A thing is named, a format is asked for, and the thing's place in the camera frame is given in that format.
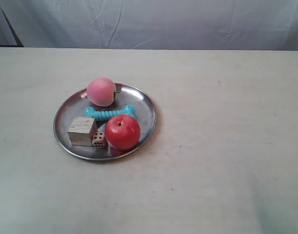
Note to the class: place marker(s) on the turquoise rubber bone toy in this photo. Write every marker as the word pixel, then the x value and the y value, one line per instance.
pixel 107 115

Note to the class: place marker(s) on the red toy apple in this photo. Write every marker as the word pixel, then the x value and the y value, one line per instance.
pixel 122 132

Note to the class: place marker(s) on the light wooden cube block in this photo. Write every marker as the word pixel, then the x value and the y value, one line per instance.
pixel 81 131

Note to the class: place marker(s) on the round silver metal plate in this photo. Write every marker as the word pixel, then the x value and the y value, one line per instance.
pixel 146 115

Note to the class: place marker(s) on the grey backdrop cloth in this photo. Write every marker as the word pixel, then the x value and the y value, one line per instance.
pixel 151 24

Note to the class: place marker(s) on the pink toy peach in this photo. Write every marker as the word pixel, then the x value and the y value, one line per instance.
pixel 101 92

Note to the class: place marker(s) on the small wooden die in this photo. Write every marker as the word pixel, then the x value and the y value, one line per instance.
pixel 99 140

